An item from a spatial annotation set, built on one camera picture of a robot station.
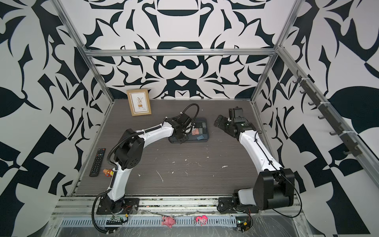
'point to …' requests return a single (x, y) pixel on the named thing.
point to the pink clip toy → (202, 220)
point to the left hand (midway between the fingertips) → (181, 133)
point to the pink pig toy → (169, 220)
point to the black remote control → (99, 157)
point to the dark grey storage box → (200, 132)
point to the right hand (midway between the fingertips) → (220, 121)
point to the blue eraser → (200, 137)
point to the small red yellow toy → (108, 173)
